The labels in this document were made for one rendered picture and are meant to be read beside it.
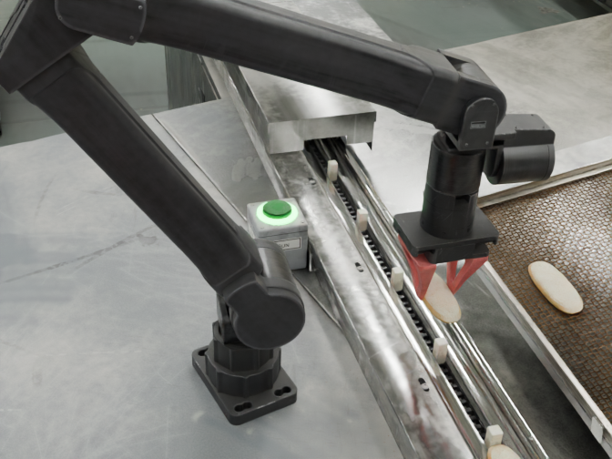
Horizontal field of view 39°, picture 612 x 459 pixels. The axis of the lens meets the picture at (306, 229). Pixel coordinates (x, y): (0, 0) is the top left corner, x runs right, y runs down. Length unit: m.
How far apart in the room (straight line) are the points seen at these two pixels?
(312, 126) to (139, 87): 2.26
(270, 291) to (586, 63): 1.18
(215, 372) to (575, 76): 1.11
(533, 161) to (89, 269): 0.62
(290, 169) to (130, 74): 2.42
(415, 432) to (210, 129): 0.78
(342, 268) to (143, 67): 2.71
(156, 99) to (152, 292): 2.36
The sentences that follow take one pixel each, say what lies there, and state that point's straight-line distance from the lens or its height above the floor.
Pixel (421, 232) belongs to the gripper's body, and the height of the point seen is 1.02.
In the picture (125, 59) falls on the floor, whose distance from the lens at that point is 3.83.
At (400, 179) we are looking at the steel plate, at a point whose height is 0.82.
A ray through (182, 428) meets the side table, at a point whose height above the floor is 0.82.
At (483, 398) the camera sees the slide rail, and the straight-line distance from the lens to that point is 0.99.
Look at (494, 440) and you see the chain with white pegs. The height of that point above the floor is 0.86.
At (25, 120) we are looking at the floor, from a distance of 3.41.
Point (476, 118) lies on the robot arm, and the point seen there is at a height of 1.17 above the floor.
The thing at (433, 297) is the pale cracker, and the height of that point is 0.93.
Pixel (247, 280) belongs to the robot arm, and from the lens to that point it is 0.87.
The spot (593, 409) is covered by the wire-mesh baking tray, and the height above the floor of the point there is 0.90.
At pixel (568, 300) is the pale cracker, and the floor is 0.91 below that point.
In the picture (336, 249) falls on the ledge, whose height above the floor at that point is 0.86.
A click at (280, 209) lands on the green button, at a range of 1.16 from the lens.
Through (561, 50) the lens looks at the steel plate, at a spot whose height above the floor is 0.82.
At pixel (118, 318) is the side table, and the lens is 1.12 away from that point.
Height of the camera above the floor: 1.55
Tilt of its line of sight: 35 degrees down
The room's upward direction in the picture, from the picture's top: 2 degrees clockwise
